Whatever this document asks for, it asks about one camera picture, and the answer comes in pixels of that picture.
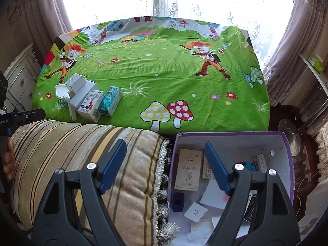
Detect small white square box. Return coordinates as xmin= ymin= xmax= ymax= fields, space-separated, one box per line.
xmin=183 ymin=202 xmax=208 ymax=223

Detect white orange oral liquid box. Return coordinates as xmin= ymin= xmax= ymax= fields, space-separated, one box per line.
xmin=202 ymin=156 xmax=215 ymax=179

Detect beige medicine box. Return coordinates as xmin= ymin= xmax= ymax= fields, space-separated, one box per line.
xmin=174 ymin=149 xmax=202 ymax=191

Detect teal patterned box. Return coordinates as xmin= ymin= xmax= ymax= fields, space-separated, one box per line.
xmin=98 ymin=86 xmax=122 ymax=117

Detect black small box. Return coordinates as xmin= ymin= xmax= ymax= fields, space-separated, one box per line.
xmin=243 ymin=190 xmax=257 ymax=223

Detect white pink plain box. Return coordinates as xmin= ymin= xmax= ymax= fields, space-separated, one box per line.
xmin=200 ymin=179 xmax=229 ymax=209

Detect red blue toy truck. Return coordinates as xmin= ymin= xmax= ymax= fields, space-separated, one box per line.
xmin=240 ymin=161 xmax=257 ymax=171

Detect white green medicine box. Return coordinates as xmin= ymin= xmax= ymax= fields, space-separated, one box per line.
xmin=251 ymin=153 xmax=267 ymax=173

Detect left hand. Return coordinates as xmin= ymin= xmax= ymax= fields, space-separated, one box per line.
xmin=3 ymin=138 xmax=15 ymax=182

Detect white drawer cabinet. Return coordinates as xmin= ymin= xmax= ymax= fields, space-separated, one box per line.
xmin=4 ymin=43 xmax=41 ymax=112

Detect purple cardboard box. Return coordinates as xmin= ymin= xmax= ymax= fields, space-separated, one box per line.
xmin=169 ymin=131 xmax=300 ymax=245

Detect striped sofa cushion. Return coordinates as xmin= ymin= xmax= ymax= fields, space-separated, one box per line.
xmin=11 ymin=119 xmax=179 ymax=245

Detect white box stack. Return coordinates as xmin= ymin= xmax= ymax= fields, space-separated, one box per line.
xmin=65 ymin=73 xmax=99 ymax=111

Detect white blue medicine box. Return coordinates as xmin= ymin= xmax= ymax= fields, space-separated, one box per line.
xmin=77 ymin=89 xmax=104 ymax=123

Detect green cartoon tablecloth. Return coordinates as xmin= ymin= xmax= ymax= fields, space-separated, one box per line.
xmin=32 ymin=17 xmax=270 ymax=134

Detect green tissue pack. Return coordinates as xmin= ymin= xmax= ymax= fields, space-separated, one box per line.
xmin=307 ymin=53 xmax=323 ymax=74

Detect mauve curtain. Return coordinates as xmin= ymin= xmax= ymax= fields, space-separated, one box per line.
xmin=263 ymin=0 xmax=327 ymax=122

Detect white wall shelf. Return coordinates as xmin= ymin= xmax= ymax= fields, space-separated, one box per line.
xmin=299 ymin=53 xmax=328 ymax=96

